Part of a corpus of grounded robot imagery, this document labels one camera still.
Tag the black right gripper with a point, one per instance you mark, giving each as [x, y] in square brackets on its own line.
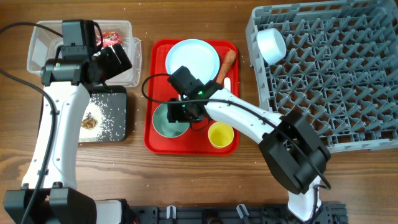
[173, 114]

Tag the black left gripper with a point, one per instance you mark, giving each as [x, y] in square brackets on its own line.
[115, 66]

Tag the green bowl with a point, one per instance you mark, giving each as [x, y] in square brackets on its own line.
[162, 125]

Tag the yellow cup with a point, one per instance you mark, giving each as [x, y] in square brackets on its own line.
[220, 135]

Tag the white rice pile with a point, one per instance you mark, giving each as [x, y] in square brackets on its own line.
[109, 109]

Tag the brown food scrap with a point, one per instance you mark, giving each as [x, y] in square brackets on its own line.
[89, 123]

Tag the light blue bowl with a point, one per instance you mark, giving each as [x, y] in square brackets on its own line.
[271, 45]

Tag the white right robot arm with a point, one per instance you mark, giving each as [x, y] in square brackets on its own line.
[292, 149]

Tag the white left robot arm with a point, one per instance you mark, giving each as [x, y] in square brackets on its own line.
[48, 191]

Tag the black food waste tray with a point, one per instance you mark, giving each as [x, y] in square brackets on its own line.
[66, 95]

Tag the clear plastic waste bin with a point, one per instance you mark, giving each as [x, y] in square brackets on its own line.
[43, 46]

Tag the grey dishwasher rack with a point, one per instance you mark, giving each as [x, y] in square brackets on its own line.
[340, 69]

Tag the red snack wrapper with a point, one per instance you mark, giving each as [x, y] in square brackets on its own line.
[109, 39]

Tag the red serving tray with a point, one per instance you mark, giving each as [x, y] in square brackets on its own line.
[193, 141]

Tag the white plastic spoon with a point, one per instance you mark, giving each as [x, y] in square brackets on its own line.
[227, 83]

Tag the large light blue plate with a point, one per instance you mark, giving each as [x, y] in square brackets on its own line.
[198, 56]

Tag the orange carrot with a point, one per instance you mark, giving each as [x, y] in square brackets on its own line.
[228, 60]

